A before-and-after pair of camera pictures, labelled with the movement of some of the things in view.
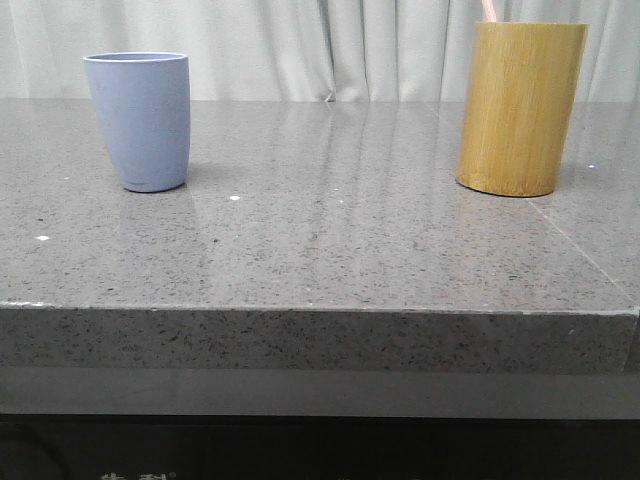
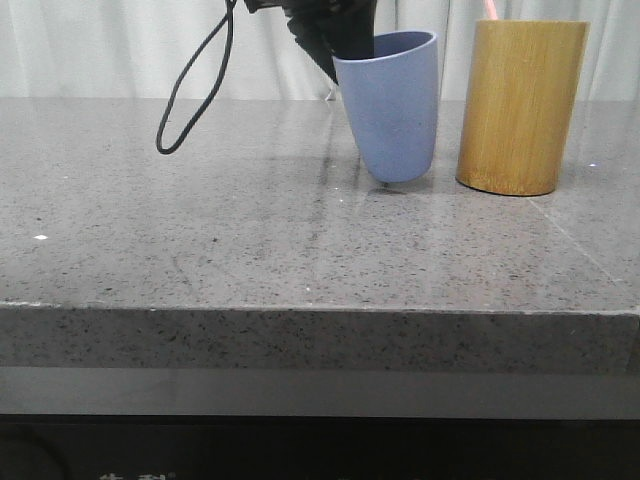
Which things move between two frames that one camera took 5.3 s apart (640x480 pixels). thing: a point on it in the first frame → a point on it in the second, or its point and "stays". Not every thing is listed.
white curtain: [297, 51] stays
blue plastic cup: [146, 102] → [392, 99]
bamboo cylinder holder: [519, 100] stays
